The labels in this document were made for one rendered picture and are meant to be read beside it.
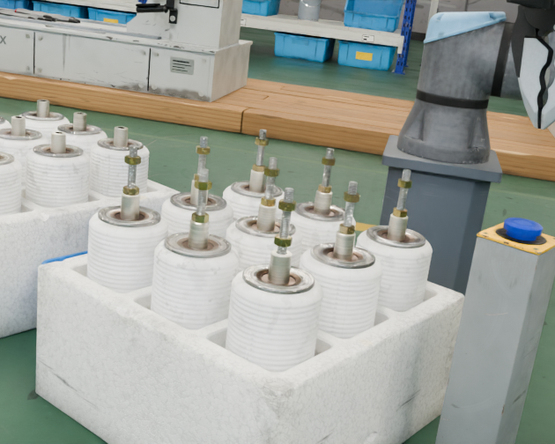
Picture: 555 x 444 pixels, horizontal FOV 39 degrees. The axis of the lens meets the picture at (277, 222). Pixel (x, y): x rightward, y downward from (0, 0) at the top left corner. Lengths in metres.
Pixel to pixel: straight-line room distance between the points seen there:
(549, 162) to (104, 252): 1.98
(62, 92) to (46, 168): 1.75
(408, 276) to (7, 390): 0.54
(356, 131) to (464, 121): 1.44
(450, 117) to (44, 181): 0.63
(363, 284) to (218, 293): 0.16
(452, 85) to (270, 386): 0.65
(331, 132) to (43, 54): 1.12
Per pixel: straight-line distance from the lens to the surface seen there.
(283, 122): 2.71
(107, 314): 0.90
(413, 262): 0.96
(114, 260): 0.93
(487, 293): 0.86
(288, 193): 0.77
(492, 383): 0.89
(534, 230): 0.85
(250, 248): 0.93
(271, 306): 0.77
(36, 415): 1.03
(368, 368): 0.87
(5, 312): 1.20
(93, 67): 2.98
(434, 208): 1.26
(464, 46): 1.24
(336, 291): 0.86
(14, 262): 1.18
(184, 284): 0.85
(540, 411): 1.20
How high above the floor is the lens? 0.55
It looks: 18 degrees down
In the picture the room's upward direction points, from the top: 7 degrees clockwise
